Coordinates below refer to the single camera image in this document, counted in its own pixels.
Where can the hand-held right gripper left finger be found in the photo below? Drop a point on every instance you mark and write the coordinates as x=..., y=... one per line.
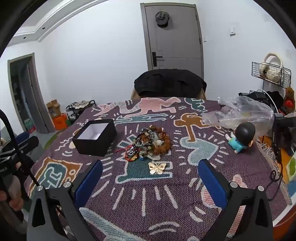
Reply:
x=89, y=183

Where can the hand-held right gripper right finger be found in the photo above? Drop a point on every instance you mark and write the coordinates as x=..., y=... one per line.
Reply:
x=212, y=183

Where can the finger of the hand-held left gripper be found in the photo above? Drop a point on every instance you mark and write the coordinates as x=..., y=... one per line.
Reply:
x=22, y=136
x=29, y=144

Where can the black jewelry box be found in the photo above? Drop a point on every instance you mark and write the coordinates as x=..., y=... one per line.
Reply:
x=97, y=146

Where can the gold butterfly ornament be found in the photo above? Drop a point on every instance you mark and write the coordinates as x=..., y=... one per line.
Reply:
x=157, y=167

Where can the person's left hand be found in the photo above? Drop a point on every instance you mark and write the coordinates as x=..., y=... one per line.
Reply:
x=16, y=204

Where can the printed purple blanket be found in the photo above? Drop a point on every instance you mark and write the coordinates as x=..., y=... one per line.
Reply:
x=180, y=166

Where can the orange box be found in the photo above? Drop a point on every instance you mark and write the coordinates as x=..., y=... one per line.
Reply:
x=60, y=122

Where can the brown cardboard box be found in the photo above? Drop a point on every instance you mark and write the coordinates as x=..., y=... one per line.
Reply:
x=53, y=107

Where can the black-haired doll figure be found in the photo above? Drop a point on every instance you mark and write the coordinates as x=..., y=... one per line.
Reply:
x=245, y=132

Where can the black shoe rack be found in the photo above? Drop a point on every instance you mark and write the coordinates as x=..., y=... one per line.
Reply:
x=81, y=106

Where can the clear plastic bag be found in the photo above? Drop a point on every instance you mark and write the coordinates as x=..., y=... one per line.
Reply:
x=245, y=111

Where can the black stand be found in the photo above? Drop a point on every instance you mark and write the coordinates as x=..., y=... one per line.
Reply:
x=283, y=132

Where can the black bag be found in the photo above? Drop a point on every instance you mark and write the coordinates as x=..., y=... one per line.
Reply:
x=275, y=97

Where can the red plush toy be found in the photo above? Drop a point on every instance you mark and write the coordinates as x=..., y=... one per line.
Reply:
x=290, y=97

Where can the white plush bag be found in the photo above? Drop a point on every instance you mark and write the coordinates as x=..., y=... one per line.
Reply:
x=271, y=71

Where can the grey door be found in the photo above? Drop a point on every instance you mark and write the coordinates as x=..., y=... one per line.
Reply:
x=178, y=41

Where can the grey hat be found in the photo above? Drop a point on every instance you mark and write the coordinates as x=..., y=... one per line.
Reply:
x=162, y=18

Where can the white wall switch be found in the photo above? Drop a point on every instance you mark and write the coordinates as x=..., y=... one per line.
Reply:
x=232, y=31

